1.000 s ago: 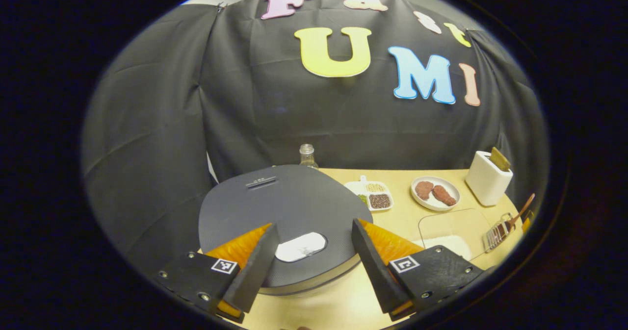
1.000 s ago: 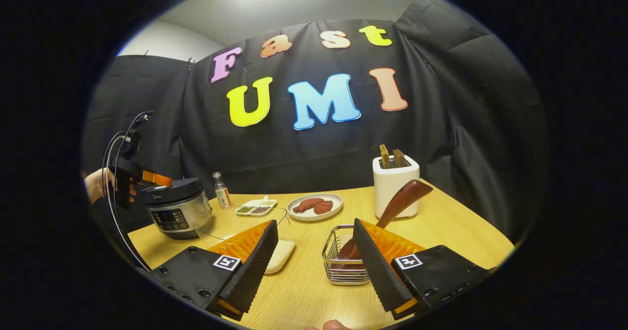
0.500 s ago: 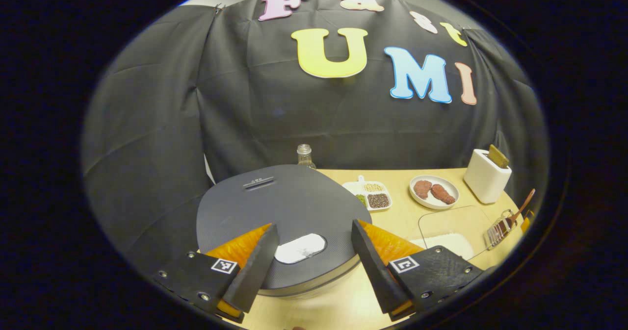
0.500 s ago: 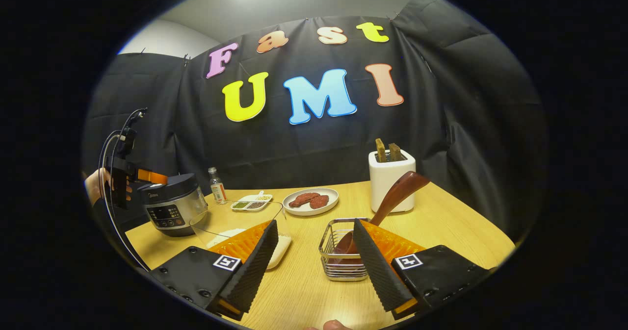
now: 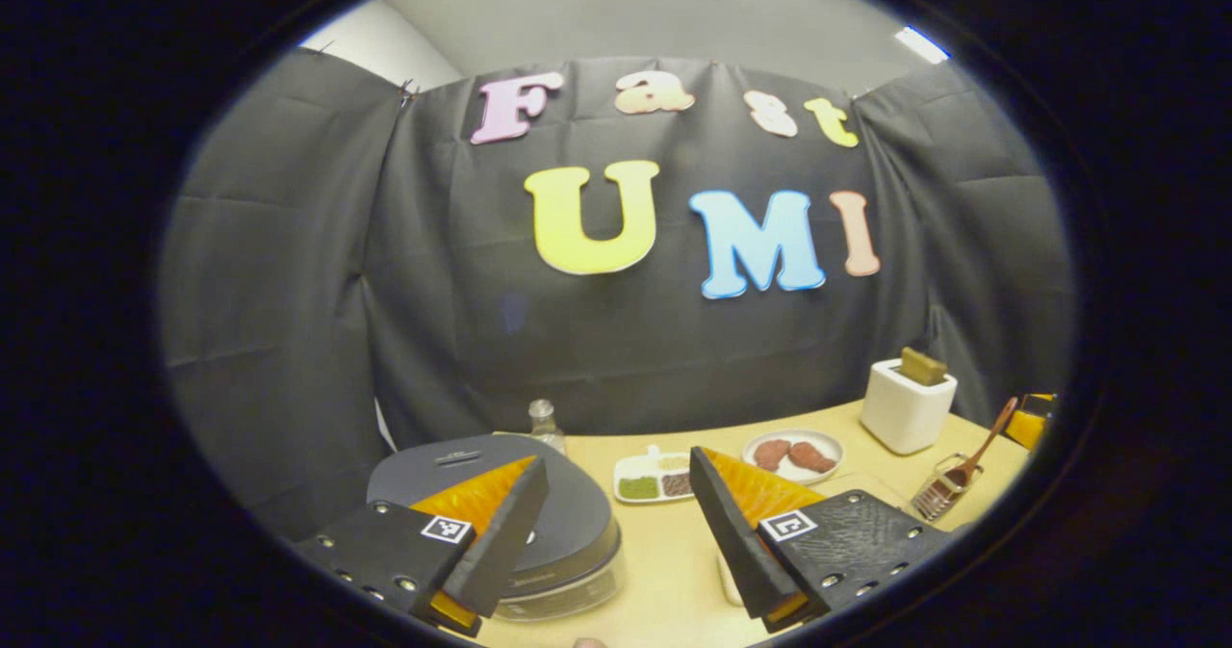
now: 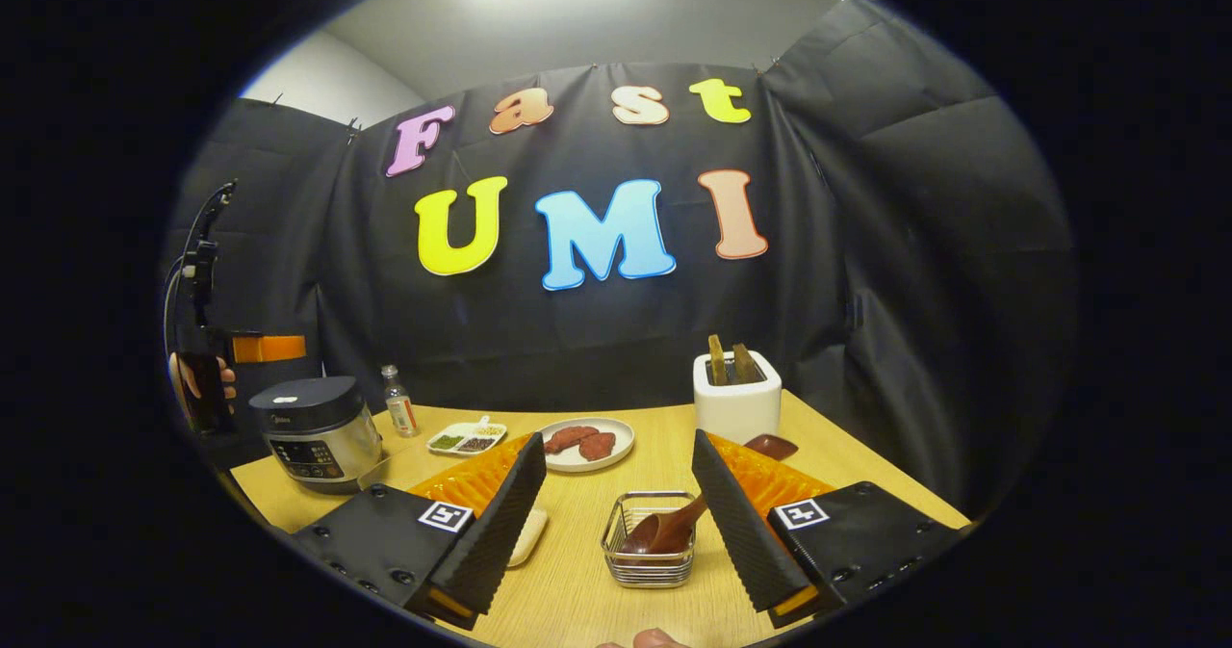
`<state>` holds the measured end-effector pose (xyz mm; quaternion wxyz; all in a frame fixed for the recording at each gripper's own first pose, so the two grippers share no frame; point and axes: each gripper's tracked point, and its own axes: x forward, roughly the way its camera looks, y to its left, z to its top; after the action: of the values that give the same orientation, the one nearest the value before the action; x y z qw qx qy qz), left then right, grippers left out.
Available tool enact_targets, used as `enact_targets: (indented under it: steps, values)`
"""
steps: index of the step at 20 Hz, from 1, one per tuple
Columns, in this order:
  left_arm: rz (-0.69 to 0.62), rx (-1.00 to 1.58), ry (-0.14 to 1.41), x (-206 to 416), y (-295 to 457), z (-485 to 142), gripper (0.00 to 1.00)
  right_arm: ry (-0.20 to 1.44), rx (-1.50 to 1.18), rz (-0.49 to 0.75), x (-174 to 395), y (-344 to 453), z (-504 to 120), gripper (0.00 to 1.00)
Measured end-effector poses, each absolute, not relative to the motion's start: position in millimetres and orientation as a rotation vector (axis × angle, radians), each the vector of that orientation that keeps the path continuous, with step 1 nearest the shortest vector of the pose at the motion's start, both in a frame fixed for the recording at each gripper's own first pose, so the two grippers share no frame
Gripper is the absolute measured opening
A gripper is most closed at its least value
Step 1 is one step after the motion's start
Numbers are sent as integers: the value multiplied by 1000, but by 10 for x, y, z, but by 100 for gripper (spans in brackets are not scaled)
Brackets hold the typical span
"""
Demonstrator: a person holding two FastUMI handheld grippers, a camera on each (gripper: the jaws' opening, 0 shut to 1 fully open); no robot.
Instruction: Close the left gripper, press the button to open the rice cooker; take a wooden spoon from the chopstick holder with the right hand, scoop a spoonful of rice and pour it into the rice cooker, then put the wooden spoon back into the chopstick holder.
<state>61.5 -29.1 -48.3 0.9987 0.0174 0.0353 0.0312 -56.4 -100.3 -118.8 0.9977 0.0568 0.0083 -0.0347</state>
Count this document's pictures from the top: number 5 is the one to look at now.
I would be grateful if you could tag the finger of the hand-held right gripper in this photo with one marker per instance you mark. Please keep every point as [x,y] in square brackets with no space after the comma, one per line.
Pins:
[1030,427]

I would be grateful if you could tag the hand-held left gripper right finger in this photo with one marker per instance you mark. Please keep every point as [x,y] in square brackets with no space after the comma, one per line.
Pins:
[731,542]

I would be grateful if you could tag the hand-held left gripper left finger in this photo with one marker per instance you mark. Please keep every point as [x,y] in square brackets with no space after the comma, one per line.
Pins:
[500,542]

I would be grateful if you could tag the brown wooden spoon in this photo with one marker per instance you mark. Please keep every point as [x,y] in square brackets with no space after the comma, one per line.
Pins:
[977,446]

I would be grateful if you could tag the dark grey rice cooker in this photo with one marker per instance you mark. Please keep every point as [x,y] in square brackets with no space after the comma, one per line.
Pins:
[577,523]

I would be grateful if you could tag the dark red bean pile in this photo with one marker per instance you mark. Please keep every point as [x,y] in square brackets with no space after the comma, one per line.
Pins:
[677,484]

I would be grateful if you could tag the reddish brown meat piece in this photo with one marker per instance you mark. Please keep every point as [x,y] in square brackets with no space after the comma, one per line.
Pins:
[770,453]
[811,457]

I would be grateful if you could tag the pale yellow bean pile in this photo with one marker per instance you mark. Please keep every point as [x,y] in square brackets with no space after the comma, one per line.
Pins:
[672,461]

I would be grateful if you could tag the white divided dish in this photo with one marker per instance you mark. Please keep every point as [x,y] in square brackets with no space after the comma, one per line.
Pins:
[654,475]

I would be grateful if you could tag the green bean pile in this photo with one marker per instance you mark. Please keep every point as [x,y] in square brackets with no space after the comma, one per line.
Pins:
[637,487]

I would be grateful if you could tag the small clear glass bottle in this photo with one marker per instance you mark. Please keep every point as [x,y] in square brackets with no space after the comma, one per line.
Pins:
[546,431]

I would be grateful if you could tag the brown toast slice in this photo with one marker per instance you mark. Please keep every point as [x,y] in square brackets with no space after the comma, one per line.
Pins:
[924,367]

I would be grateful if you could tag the white toaster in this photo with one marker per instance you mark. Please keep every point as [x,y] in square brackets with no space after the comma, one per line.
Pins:
[905,417]

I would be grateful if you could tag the white round plate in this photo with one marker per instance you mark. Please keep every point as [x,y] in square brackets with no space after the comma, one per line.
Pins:
[823,441]

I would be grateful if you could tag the black backdrop cloth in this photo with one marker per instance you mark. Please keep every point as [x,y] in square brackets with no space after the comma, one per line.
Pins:
[433,292]

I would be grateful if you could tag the small ceiling light panel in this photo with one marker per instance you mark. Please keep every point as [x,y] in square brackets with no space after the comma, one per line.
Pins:
[922,44]

